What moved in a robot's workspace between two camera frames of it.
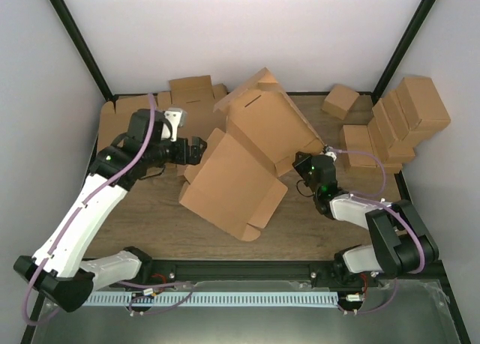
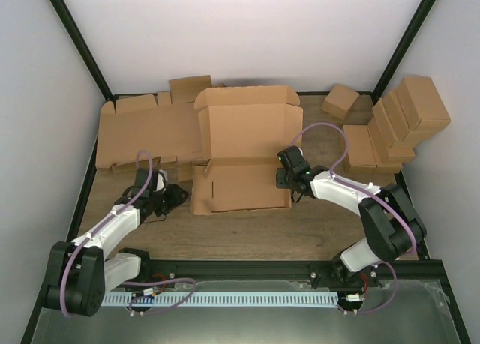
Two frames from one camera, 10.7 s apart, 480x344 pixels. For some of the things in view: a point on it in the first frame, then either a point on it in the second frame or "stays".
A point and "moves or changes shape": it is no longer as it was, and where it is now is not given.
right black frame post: [428, 1] stays
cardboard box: [232, 183] moves or changes shape
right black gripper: [299, 165] -> [280, 181]
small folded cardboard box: [339, 100] stays
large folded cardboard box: [422, 105] stays
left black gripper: [182, 157] -> [177, 198]
